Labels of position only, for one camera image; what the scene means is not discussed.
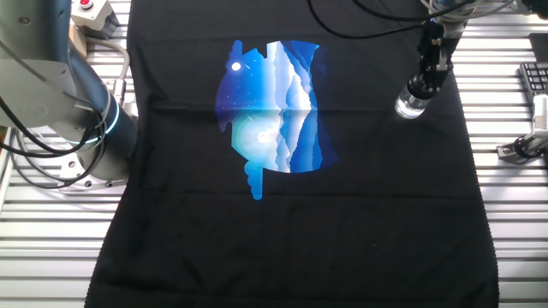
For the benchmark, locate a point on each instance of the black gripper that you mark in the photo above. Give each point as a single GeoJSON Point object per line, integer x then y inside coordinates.
{"type": "Point", "coordinates": [441, 34]}

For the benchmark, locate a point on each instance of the clear glass jar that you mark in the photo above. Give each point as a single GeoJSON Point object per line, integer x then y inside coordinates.
{"type": "Point", "coordinates": [409, 107]}

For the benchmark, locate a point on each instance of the black keyboard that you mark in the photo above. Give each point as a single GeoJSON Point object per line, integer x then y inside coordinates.
{"type": "Point", "coordinates": [535, 81]}

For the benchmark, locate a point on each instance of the black flat pad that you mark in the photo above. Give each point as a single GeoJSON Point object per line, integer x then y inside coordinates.
{"type": "Point", "coordinates": [539, 47]}

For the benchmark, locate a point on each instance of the black cloth with blue print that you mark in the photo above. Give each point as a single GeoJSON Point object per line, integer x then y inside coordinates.
{"type": "Point", "coordinates": [299, 239]}

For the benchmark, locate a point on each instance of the grey emergency stop button box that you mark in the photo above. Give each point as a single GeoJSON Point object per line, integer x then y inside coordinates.
{"type": "Point", "coordinates": [94, 15]}

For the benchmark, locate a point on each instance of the light wooden block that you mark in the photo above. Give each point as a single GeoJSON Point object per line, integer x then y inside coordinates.
{"type": "Point", "coordinates": [78, 40]}

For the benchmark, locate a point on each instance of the metal camera bracket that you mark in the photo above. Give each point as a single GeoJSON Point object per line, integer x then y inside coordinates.
{"type": "Point", "coordinates": [514, 149]}

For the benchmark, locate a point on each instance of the silver camera with label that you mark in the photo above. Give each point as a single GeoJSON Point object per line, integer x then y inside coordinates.
{"type": "Point", "coordinates": [540, 112]}

